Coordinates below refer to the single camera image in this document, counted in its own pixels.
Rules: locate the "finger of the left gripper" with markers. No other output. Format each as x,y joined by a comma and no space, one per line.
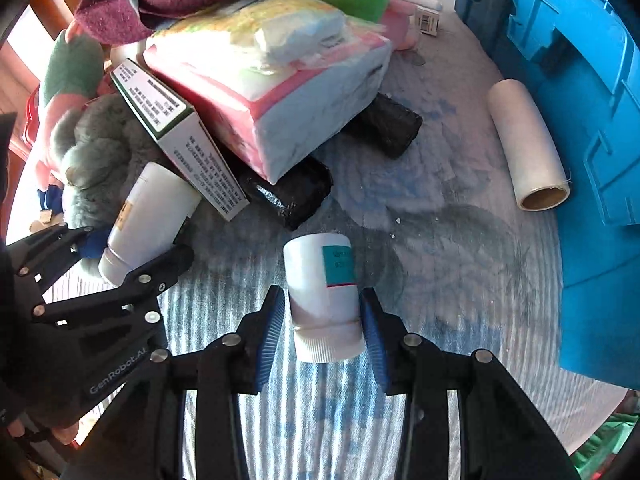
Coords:
44,257
140,279

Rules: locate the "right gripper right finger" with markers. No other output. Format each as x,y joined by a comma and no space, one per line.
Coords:
502,434

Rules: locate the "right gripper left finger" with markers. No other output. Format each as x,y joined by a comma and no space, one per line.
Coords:
139,436

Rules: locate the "white bottle teal label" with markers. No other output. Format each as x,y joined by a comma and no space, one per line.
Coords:
323,297

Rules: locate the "white bottle orange label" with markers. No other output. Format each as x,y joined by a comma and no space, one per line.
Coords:
148,222

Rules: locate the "grey plush toy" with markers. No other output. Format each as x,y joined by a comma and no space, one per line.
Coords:
101,151

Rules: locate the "white green carton box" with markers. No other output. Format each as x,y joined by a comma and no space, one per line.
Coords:
174,125

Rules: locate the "black wrapped block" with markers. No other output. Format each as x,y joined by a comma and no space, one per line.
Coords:
295,198
386,125

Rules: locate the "pink green plush toy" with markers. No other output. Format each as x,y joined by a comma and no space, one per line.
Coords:
74,76

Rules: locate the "bed sheet blue white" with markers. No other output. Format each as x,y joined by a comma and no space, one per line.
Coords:
439,237

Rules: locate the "pink tissue pack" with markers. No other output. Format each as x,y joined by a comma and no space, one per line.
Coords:
272,79

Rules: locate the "blue plastic storage crate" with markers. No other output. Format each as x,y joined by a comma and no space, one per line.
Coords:
579,59

